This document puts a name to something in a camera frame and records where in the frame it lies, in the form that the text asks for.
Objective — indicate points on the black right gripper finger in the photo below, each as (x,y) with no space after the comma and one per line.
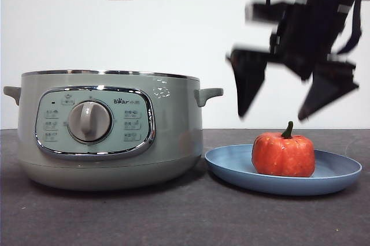
(329,87)
(248,78)

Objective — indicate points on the orange pumpkin with green stem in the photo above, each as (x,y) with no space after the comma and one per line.
(283,156)

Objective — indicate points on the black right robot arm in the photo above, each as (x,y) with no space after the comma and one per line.
(312,12)

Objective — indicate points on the blue plate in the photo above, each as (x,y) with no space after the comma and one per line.
(231,168)

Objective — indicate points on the green electric steamer pot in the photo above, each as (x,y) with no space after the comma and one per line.
(173,130)

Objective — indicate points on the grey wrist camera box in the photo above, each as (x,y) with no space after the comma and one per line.
(269,12)

